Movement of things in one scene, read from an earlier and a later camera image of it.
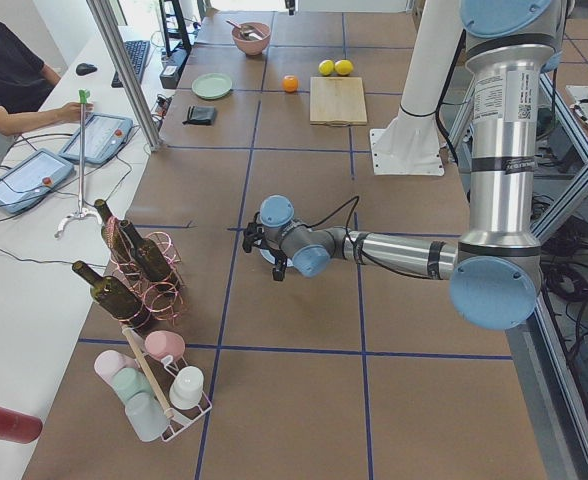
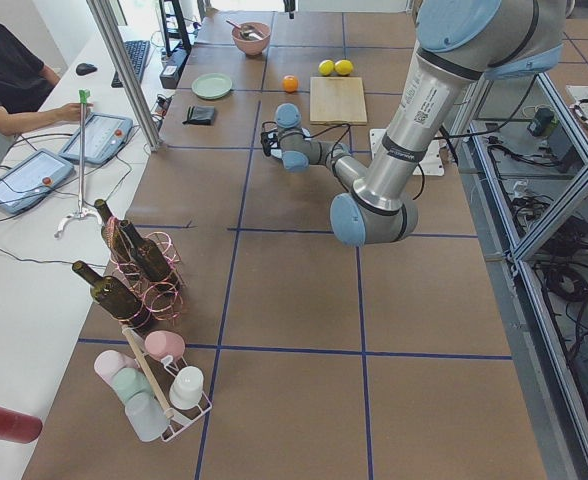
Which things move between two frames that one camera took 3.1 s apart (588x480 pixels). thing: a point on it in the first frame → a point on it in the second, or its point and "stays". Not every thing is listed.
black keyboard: x=136 y=52 stays
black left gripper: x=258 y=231 → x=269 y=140
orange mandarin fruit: x=290 y=83 stays
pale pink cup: x=110 y=362 stays
